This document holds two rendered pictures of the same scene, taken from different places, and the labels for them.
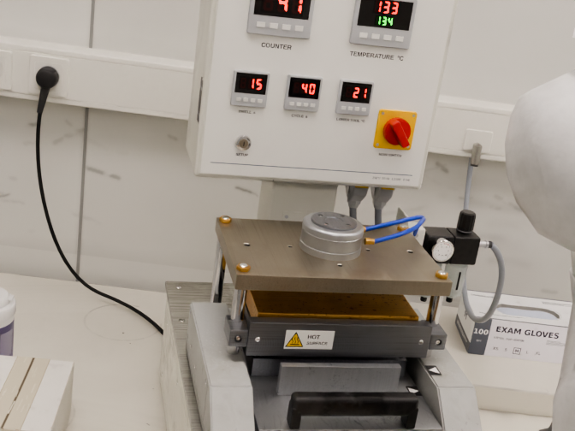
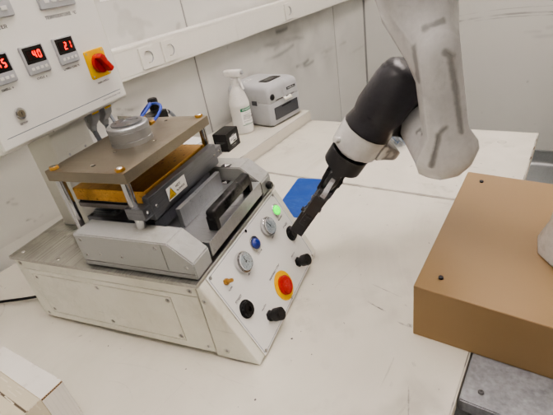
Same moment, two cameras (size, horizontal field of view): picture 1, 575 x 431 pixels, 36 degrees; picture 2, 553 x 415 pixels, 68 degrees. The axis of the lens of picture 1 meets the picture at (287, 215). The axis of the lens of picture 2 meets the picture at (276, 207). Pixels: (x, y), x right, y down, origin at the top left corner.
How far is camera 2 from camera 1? 0.54 m
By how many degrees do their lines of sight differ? 45
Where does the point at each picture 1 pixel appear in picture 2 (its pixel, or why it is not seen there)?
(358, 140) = (83, 79)
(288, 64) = (12, 40)
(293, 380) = (188, 212)
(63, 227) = not seen: outside the picture
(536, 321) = not seen: hidden behind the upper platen
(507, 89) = not seen: hidden behind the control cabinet
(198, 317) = (92, 234)
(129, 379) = (30, 333)
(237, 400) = (184, 239)
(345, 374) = (203, 192)
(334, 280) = (166, 145)
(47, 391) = (16, 370)
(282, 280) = (146, 161)
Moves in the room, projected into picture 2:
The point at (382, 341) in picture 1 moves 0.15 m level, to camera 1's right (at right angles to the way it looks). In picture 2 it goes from (202, 165) to (248, 137)
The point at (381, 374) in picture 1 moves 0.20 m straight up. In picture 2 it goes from (215, 181) to (188, 82)
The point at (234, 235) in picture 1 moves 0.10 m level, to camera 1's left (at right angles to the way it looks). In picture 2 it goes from (76, 168) to (19, 195)
